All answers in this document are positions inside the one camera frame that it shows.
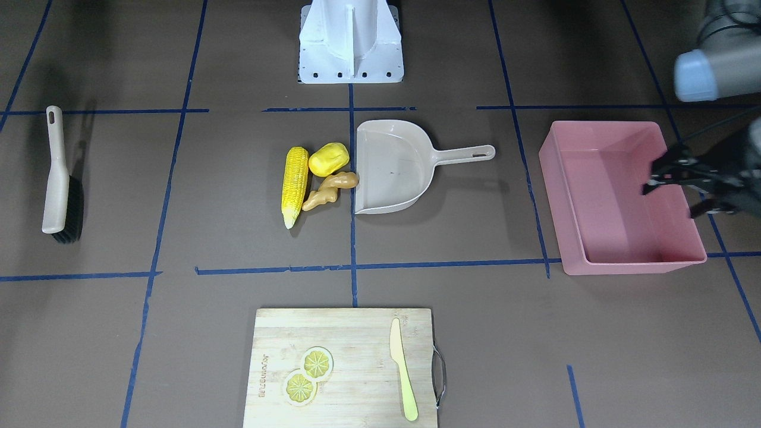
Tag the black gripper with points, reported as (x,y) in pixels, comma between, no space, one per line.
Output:
(732,176)

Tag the beige plastic dustpan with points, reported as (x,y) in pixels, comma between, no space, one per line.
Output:
(396,162)

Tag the tan toy ginger root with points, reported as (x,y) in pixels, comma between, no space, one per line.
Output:
(328,192)

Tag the yellow toy corn cob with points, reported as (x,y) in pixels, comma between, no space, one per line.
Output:
(294,184)

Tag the beige brush black bristles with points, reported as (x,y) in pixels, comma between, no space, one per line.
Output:
(64,197)

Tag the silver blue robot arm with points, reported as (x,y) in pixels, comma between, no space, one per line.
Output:
(726,63)

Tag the pink plastic bin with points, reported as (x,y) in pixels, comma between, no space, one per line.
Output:
(594,172)

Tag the yellow green toy knife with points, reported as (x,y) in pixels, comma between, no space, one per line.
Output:
(409,404)

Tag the toy lemon slice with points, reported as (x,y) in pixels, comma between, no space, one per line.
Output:
(317,364)
(298,389)

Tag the wooden cutting board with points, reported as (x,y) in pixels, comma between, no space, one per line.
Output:
(364,387)

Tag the white pedestal column base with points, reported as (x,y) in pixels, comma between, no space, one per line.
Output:
(350,42)

